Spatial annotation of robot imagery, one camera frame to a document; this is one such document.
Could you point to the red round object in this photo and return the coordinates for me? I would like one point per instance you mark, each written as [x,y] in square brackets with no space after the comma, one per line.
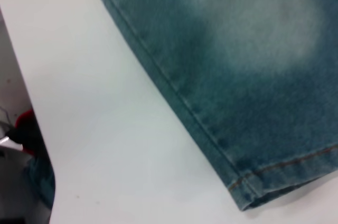
[25,121]

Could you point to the blue denim shorts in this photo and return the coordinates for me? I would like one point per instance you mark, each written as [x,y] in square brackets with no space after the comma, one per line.
[251,76]

